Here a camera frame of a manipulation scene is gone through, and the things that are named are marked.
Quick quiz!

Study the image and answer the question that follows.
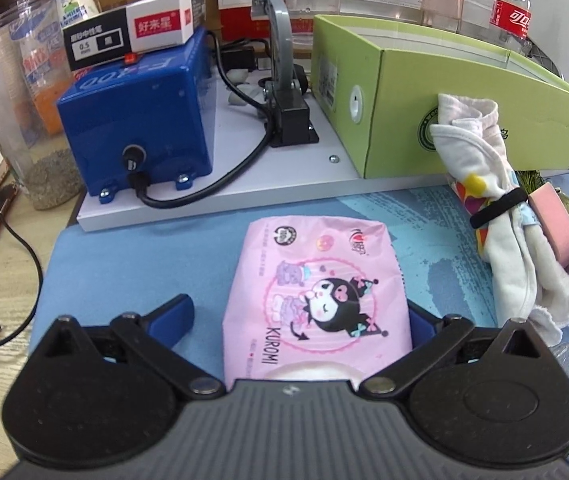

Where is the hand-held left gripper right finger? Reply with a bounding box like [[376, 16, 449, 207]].
[[359, 305, 551, 404]]

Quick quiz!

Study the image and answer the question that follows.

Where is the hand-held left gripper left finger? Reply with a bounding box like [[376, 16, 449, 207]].
[[34, 296, 227, 404]]

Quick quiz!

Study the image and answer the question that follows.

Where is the pink cartoon tissue pack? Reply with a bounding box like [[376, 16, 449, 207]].
[[222, 214, 413, 387]]

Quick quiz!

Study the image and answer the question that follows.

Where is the blue desk mat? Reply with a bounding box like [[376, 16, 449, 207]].
[[28, 169, 569, 391]]

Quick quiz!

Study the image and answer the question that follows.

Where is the pink sponge block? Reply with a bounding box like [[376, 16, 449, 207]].
[[529, 182, 569, 267]]

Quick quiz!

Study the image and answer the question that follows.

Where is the white rolled cloth bundle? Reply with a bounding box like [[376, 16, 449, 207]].
[[429, 92, 569, 346]]

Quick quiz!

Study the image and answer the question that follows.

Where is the blue metal machine box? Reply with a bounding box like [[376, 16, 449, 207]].
[[56, 27, 215, 200]]

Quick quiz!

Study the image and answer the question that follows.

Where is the green cardboard box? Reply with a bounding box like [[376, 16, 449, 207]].
[[311, 13, 569, 180]]

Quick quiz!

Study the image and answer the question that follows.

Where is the clear plastic jar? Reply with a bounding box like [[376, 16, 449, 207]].
[[0, 0, 86, 212]]

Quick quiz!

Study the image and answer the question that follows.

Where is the white and red pen box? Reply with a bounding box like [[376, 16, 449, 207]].
[[62, 0, 206, 72]]

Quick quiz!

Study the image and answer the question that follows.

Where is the red label cola bottle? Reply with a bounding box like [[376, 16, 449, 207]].
[[489, 0, 534, 57]]

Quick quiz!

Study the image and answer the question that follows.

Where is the black hair tie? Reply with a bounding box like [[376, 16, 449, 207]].
[[469, 189, 529, 231]]

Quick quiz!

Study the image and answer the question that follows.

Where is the black power cable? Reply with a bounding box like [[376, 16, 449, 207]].
[[123, 30, 310, 209]]

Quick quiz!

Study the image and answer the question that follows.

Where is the black charging cable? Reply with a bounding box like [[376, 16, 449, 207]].
[[0, 202, 45, 352]]

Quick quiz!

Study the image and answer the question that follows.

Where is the white machine base plate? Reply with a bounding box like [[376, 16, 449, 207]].
[[76, 66, 458, 233]]

